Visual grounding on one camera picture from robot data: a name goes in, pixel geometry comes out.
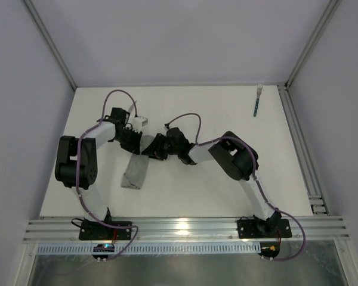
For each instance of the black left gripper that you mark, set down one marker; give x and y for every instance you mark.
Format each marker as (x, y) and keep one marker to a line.
(134, 143)

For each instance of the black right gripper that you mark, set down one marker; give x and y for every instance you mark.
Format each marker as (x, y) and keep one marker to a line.
(160, 146)

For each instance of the grey cloth napkin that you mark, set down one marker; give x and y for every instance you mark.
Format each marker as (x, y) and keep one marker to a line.
(135, 174)

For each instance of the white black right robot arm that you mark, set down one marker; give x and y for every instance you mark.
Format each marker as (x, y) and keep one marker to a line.
(236, 158)

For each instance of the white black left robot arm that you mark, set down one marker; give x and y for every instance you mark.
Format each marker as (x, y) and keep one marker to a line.
(76, 164)

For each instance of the left controller board with led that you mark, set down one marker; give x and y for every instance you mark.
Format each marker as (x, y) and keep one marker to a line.
(103, 251)

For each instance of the right black connector board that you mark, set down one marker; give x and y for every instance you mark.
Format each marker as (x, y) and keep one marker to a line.
(269, 250)

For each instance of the green handled knife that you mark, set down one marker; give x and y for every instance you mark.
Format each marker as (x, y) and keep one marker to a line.
(133, 108)

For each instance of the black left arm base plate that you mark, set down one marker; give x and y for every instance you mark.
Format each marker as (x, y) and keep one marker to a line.
(90, 231)

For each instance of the green handled fork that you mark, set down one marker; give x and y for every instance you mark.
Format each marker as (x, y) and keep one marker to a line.
(258, 94)

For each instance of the slotted grey cable duct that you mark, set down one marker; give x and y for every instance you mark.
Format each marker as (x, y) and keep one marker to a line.
(237, 247)

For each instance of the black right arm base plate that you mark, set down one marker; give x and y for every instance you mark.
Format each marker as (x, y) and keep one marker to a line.
(251, 228)

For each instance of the aluminium front rail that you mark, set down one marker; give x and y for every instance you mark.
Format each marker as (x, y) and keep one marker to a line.
(180, 229)

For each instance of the aluminium rail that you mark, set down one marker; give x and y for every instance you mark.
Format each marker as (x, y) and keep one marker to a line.
(180, 229)
(311, 180)

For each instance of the aluminium right side rail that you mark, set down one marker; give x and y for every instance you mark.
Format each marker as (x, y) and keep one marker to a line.
(311, 180)

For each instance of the aluminium left corner post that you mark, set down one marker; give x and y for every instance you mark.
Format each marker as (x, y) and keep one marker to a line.
(47, 38)

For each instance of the aluminium corner post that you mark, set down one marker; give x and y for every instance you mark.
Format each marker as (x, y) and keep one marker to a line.
(47, 38)
(317, 32)

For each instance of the aluminium right corner post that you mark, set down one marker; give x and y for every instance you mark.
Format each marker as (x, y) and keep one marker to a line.
(317, 32)

